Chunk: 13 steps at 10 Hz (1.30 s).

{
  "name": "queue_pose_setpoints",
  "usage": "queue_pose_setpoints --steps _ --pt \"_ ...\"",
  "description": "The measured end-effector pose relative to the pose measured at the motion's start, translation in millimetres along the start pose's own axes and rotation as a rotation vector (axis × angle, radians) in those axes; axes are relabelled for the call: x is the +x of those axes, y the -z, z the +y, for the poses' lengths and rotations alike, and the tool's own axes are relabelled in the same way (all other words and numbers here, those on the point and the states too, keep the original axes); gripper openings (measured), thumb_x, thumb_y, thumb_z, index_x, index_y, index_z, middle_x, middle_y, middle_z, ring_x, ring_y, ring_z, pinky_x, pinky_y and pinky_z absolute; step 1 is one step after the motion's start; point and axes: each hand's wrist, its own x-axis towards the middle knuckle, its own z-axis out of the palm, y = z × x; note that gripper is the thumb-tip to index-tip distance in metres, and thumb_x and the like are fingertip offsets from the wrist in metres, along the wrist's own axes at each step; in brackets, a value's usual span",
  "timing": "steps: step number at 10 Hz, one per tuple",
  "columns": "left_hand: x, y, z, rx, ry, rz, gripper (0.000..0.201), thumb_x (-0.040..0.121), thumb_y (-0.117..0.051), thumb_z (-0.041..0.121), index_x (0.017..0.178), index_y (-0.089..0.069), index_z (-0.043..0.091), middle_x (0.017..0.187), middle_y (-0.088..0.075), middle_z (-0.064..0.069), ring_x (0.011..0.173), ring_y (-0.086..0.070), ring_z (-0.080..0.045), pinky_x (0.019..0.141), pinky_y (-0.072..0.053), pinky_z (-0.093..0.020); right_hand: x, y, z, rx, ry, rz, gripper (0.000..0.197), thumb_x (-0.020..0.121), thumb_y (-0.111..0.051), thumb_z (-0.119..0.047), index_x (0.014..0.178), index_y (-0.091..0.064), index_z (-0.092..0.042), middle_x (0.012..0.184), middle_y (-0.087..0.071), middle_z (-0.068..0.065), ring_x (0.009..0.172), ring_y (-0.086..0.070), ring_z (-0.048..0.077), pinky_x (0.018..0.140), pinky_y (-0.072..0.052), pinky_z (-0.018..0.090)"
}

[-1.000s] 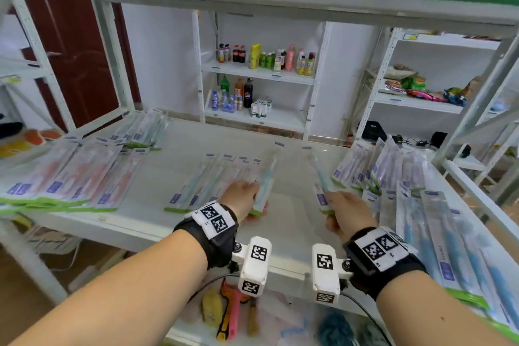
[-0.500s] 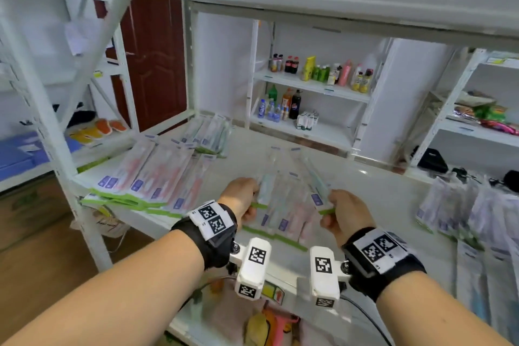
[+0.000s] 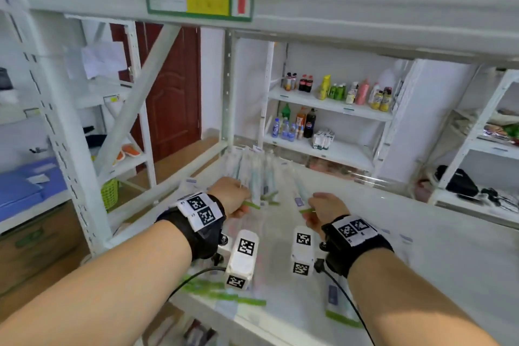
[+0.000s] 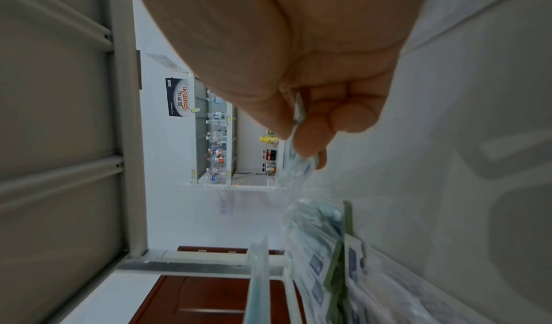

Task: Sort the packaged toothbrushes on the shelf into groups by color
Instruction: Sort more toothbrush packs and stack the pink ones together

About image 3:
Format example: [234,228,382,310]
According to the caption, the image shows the person's left hand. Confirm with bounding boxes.
[209,176,253,221]

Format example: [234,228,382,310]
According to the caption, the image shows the person's right hand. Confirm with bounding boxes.
[302,191,351,233]

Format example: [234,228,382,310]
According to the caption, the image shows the green toothbrush packet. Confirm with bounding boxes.
[290,165,316,215]

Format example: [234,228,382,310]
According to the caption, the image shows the row of green toothbrush packets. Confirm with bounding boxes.
[225,145,281,211]

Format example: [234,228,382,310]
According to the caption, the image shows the white metal shelf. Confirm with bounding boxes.
[0,0,519,346]

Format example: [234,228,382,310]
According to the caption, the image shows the person's right forearm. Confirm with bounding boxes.
[348,247,502,346]

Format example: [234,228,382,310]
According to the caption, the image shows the person's left forearm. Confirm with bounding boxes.
[0,219,194,346]

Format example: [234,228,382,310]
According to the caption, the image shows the red plastic basket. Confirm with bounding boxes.
[308,157,365,176]

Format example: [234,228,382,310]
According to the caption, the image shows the white drinks shelving unit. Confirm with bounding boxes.
[259,39,422,180]

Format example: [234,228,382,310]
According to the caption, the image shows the cluster of small white cartons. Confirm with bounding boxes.
[311,129,336,151]

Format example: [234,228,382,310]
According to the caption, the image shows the cluster of water and soda bottles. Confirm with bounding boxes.
[271,103,318,143]

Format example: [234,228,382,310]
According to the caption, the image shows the yellow and orange shoes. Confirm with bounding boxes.
[113,143,142,164]

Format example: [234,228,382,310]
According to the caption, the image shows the red-brown wooden door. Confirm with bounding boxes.
[110,22,202,174]

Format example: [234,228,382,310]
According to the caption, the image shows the row of colourful bottles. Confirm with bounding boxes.
[283,72,394,112]

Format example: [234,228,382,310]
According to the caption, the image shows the green plastic basket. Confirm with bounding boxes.
[100,178,119,211]

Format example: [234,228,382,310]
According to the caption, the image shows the black pouch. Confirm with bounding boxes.
[436,165,479,197]

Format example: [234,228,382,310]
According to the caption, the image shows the black shoes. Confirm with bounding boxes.
[83,125,108,148]

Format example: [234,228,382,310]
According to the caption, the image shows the white snack shelving unit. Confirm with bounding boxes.
[428,70,519,229]

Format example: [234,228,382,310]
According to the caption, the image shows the white stationery rack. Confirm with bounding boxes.
[0,13,157,233]

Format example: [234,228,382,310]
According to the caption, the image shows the hanging paper sheets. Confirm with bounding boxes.
[66,41,129,79]

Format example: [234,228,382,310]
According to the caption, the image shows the pile of snack packets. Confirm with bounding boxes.
[482,114,519,144]

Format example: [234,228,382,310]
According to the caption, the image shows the green printed cardboard box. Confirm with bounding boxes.
[0,203,88,298]

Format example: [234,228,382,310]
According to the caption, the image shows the stack of blue folders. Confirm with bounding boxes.
[0,157,68,223]

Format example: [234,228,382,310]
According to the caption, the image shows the black left wrist strap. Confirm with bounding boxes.
[156,191,227,261]

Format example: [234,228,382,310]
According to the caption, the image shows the black wrist strap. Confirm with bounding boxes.
[321,215,395,277]
[156,191,227,261]

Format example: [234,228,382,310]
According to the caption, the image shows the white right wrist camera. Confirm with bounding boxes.
[291,226,315,277]

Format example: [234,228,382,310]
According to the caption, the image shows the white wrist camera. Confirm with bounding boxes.
[291,226,315,277]
[225,229,260,291]

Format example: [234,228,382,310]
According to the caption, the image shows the black right wrist strap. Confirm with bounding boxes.
[321,215,395,277]

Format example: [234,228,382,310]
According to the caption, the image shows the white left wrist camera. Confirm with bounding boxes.
[225,229,260,291]

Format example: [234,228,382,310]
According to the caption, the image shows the black left camera cable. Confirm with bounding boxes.
[168,267,228,298]

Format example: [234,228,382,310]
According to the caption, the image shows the black camera cable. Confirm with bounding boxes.
[314,260,376,346]
[168,267,228,298]

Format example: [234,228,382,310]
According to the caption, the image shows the black right camera cable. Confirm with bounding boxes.
[314,260,376,346]

